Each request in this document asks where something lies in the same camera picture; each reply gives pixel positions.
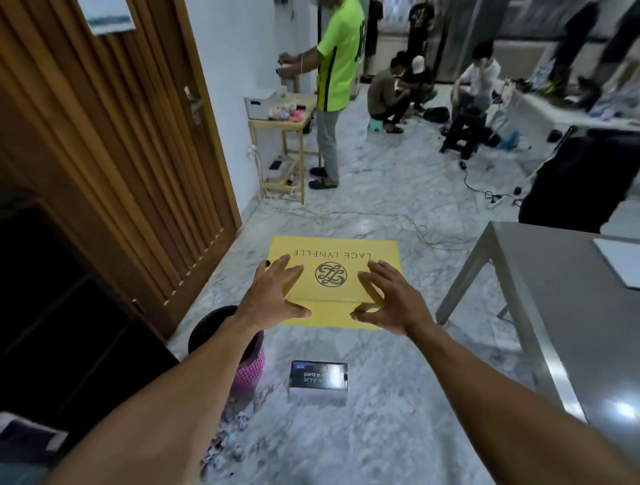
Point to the dark wooden cabinet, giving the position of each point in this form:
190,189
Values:
60,325

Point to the yellow shoebox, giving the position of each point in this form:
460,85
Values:
330,250

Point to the person's right forearm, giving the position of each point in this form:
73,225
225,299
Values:
500,409

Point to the small teal stool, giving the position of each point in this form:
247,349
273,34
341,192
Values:
375,125

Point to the white power strip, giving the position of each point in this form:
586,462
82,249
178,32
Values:
495,202

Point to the black jacket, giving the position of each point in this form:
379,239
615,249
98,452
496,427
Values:
575,185

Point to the pile of paper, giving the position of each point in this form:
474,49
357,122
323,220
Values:
222,444

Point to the white storage box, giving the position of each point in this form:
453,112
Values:
260,105

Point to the brown wooden slatted door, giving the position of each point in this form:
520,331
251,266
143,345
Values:
100,150

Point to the person's right hand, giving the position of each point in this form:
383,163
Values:
400,305

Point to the silver laptop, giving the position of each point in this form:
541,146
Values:
622,260

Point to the person's left forearm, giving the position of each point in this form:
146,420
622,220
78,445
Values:
165,414

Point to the person's left hand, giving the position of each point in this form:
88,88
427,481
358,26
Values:
270,300

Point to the white grey patterned shoebox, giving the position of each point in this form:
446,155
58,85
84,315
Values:
317,375

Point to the long white table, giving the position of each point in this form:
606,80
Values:
540,112

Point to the light wooden table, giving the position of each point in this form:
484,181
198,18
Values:
295,125

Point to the black stool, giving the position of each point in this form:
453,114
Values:
462,135

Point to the white blue paper sheet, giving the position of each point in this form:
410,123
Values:
105,15

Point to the grey rectangular table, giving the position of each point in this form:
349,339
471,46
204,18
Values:
575,310

